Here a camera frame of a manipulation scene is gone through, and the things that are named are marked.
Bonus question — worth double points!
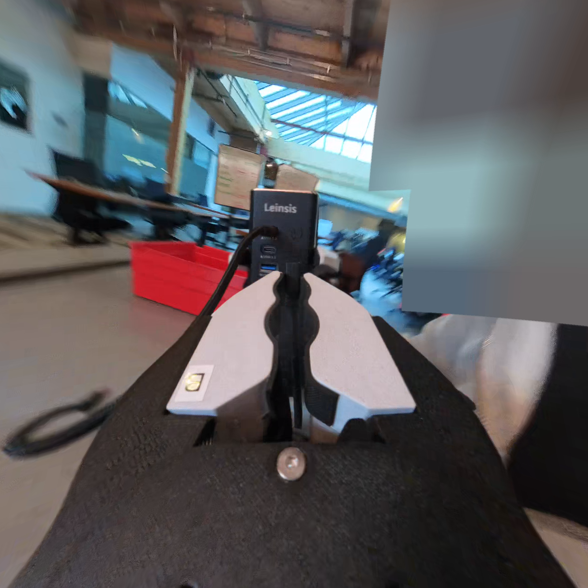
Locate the red plastic bin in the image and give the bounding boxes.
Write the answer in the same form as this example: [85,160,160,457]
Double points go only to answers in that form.
[129,241,251,317]

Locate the long wooden table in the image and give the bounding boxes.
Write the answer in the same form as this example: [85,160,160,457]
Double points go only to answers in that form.
[27,171,231,245]

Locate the wooden pillar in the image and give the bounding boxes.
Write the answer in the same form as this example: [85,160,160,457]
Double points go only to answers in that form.
[164,63,197,197]

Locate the whiteboard with writing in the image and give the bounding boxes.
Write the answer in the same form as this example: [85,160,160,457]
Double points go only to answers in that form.
[214,143,267,211]

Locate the black usb hub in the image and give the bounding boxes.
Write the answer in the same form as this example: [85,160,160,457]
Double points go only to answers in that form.
[249,188,321,430]

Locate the black monitor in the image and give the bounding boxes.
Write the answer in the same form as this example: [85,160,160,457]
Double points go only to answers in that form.
[50,148,100,185]

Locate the black usb cable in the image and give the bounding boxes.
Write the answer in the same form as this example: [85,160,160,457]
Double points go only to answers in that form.
[2,224,281,458]

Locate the skylight window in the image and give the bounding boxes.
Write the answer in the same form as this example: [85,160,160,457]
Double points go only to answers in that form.
[255,82,378,164]

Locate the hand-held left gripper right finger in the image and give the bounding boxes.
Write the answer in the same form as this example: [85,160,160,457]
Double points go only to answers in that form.
[303,273,417,435]

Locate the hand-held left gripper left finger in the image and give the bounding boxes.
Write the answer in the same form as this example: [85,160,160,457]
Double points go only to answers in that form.
[166,270,283,443]

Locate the dark wall picture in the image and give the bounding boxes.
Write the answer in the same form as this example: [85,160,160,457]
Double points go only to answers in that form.
[0,61,34,133]

